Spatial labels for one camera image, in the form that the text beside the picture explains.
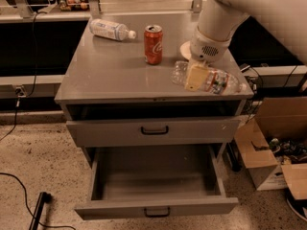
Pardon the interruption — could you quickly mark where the clear plastic water bottle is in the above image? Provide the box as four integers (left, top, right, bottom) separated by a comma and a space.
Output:
171, 61, 247, 95

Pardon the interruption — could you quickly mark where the upper grey drawer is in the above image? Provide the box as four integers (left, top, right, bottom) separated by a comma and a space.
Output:
66, 117, 240, 148

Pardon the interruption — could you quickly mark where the black bar on floor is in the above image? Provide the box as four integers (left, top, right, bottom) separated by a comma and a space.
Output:
29, 192, 52, 230

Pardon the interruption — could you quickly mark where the open lower grey drawer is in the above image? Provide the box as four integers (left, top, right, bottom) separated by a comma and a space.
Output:
75, 145, 238, 220

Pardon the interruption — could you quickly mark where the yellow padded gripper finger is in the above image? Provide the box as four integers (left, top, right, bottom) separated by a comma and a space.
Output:
184, 62, 209, 91

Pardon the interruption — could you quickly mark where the open cardboard box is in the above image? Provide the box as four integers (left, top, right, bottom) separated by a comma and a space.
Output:
234, 97, 307, 200

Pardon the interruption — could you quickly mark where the black cables right of cabinet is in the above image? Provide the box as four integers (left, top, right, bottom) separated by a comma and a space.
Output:
239, 62, 267, 117

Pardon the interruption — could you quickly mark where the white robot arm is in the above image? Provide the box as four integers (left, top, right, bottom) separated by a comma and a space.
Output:
189, 0, 307, 65

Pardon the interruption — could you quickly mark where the red cola can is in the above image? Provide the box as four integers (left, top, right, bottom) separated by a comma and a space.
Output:
144, 25, 163, 65

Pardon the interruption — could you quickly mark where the black floor cable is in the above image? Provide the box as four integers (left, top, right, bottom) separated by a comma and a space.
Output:
0, 172, 77, 230

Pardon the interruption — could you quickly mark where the black hanging cable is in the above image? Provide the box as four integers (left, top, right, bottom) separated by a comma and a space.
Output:
0, 11, 40, 142

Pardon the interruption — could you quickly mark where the white labelled plastic bottle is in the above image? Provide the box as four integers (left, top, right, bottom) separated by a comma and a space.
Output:
89, 19, 136, 41

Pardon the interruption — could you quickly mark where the grey metal drawer cabinet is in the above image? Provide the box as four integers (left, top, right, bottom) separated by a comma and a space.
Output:
56, 11, 252, 160

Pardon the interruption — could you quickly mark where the white paper bowl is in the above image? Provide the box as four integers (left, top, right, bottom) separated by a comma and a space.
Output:
180, 41, 191, 60

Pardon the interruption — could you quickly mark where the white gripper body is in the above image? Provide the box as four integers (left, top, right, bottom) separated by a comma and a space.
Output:
190, 28, 230, 62

